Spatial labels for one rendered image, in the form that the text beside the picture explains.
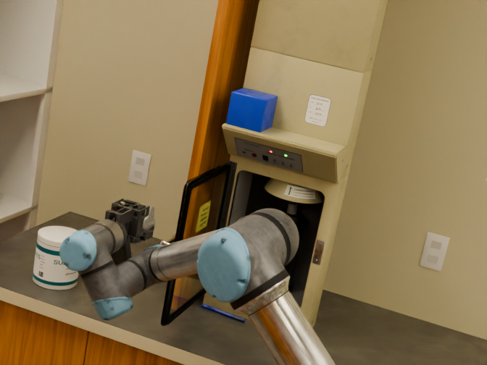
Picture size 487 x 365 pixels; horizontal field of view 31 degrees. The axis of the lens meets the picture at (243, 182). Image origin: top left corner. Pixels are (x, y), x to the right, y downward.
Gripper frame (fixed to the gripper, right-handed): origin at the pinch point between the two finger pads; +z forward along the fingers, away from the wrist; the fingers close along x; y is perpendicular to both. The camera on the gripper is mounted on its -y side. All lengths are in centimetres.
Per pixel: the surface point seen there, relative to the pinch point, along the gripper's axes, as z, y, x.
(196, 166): 34.9, 6.5, 3.5
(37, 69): 86, 12, 88
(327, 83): 44, 36, -26
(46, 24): 86, 28, 87
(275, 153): 36.4, 15.3, -17.7
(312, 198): 49, 2, -27
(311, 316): 47, -31, -34
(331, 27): 44, 50, -24
